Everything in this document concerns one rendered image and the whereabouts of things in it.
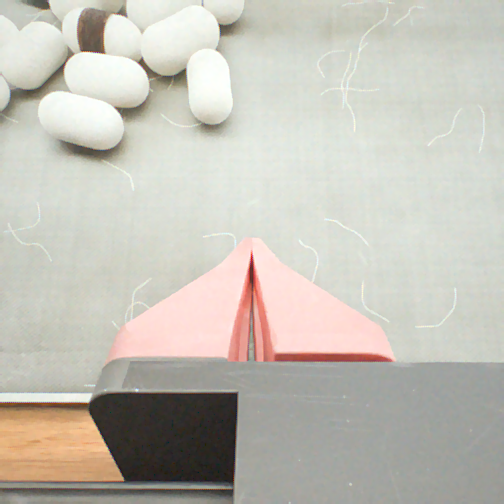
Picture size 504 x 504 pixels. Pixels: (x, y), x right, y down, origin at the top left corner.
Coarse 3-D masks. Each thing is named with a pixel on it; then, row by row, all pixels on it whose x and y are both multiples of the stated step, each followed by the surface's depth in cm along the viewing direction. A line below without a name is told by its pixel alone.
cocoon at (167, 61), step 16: (176, 16) 15; (192, 16) 15; (208, 16) 15; (144, 32) 15; (160, 32) 14; (176, 32) 15; (192, 32) 15; (208, 32) 15; (144, 48) 15; (160, 48) 15; (176, 48) 15; (192, 48) 15; (208, 48) 16; (160, 64) 15; (176, 64) 15
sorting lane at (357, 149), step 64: (0, 0) 18; (256, 0) 18; (320, 0) 18; (384, 0) 18; (448, 0) 18; (64, 64) 17; (256, 64) 17; (320, 64) 17; (384, 64) 17; (448, 64) 17; (0, 128) 16; (128, 128) 16; (192, 128) 16; (256, 128) 16; (320, 128) 16; (384, 128) 16; (448, 128) 16; (0, 192) 15; (64, 192) 15; (128, 192) 15; (192, 192) 15; (256, 192) 15; (320, 192) 15; (384, 192) 15; (448, 192) 15; (0, 256) 14; (64, 256) 14; (128, 256) 14; (192, 256) 14; (320, 256) 14; (384, 256) 14; (448, 256) 14; (0, 320) 14; (64, 320) 14; (128, 320) 14; (384, 320) 14; (448, 320) 14; (0, 384) 13; (64, 384) 13
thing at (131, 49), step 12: (72, 12) 15; (72, 24) 15; (108, 24) 15; (120, 24) 15; (132, 24) 15; (72, 36) 15; (108, 36) 15; (120, 36) 15; (132, 36) 15; (72, 48) 15; (108, 48) 15; (120, 48) 15; (132, 48) 15
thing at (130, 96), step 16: (80, 64) 14; (96, 64) 14; (112, 64) 14; (128, 64) 14; (80, 80) 14; (96, 80) 14; (112, 80) 14; (128, 80) 14; (144, 80) 15; (96, 96) 15; (112, 96) 15; (128, 96) 15; (144, 96) 15
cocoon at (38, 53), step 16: (32, 32) 15; (48, 32) 15; (16, 48) 15; (32, 48) 15; (48, 48) 15; (64, 48) 16; (0, 64) 15; (16, 64) 15; (32, 64) 15; (48, 64) 15; (16, 80) 15; (32, 80) 15
